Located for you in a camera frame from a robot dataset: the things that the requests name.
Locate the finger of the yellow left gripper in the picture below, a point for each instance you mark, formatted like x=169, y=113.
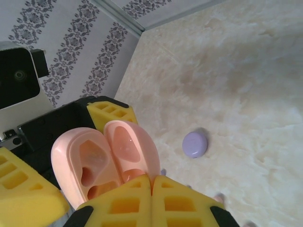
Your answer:
x=19, y=196
x=111, y=113

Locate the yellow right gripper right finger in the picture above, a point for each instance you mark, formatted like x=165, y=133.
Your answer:
x=187, y=208

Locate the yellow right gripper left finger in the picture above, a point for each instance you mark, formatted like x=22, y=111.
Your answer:
x=118, y=208

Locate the pink earbud charging case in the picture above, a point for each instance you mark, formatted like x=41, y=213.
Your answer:
x=71, y=153

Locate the purple earbud charging case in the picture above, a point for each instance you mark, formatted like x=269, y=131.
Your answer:
x=194, y=144

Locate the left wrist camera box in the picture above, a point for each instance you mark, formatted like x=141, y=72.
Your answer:
x=19, y=78

